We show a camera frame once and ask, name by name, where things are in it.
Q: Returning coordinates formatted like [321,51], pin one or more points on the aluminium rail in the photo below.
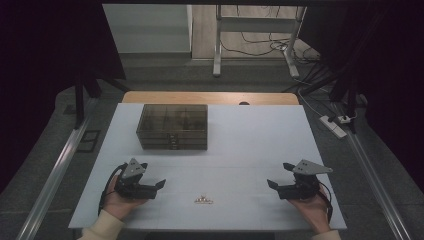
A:
[373,173]
[53,180]

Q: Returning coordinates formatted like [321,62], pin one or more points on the white metal desk frame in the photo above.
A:
[218,50]

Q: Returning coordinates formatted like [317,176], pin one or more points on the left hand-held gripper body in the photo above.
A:
[133,173]

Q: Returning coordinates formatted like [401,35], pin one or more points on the gold jewelry piece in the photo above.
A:
[203,200]

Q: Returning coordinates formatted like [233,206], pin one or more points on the white plug adapter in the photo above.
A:
[346,119]

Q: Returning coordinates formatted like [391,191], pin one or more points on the smoky transparent drawer box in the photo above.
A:
[173,123]

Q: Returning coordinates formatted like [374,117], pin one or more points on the wooden table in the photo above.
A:
[200,97]

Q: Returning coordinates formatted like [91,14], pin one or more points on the dark curtain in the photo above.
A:
[40,66]
[393,66]

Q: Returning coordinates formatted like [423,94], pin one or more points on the person's right hand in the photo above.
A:
[311,213]

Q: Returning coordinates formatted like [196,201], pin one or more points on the black stand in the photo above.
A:
[79,100]
[350,96]

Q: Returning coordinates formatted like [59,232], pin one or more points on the white power strip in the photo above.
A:
[333,127]

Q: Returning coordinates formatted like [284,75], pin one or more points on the black floor plate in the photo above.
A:
[88,141]

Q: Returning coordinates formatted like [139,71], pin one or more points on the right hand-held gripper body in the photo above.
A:
[301,186]

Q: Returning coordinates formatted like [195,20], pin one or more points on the white cabinet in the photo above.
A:
[146,30]

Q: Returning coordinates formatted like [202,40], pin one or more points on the person's left hand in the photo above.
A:
[116,203]

